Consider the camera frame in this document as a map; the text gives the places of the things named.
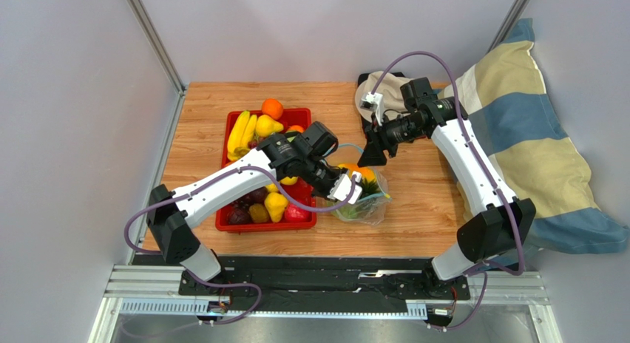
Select orange toy mango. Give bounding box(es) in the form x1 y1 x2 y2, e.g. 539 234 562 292
337 163 376 182

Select orange toy pineapple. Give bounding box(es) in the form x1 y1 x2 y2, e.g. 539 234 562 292
361 178 381 197

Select clear zip top bag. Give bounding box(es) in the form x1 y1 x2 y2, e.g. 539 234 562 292
325 143 392 225

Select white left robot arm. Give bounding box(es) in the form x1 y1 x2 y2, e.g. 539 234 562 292
146 122 362 281

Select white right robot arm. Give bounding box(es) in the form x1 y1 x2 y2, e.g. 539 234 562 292
358 78 536 281

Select beige bucket hat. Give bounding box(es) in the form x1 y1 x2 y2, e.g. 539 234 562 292
354 71 410 120

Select black folded cloth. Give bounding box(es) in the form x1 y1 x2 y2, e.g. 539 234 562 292
356 72 405 132

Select red toy strawberry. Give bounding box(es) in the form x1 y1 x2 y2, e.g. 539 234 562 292
284 203 311 223

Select red plastic tray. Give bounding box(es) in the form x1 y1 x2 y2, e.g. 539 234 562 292
215 108 317 233

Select yellow toy bananas bunch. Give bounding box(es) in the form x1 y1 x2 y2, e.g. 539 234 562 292
265 177 299 193

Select green toy cabbage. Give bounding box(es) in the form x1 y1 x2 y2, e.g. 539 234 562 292
283 129 302 142

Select yellow toy bell pepper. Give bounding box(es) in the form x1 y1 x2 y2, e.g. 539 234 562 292
264 192 289 223

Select brown toy kiwi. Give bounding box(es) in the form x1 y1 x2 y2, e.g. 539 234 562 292
248 203 271 224

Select yellow toy pear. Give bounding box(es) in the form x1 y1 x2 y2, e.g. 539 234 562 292
254 115 285 137

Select orange toy orange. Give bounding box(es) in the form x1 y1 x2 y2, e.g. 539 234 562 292
261 98 284 120

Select dark purple toy grapes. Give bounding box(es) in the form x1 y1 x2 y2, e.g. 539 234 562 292
231 187 268 210

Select striped pillow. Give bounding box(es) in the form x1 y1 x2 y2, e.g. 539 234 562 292
440 18 629 255

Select yellow toy banana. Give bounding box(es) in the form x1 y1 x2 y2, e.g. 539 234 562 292
226 111 258 161

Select dark red toy plum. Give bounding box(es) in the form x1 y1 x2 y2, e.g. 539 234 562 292
226 208 253 225

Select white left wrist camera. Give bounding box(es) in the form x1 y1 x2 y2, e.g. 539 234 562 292
327 170 363 204

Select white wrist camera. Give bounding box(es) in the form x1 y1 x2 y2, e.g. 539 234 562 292
358 92 385 126
327 170 363 204

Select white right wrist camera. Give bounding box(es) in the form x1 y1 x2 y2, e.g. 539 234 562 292
358 92 385 126

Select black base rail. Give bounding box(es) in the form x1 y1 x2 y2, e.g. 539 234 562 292
178 256 471 313

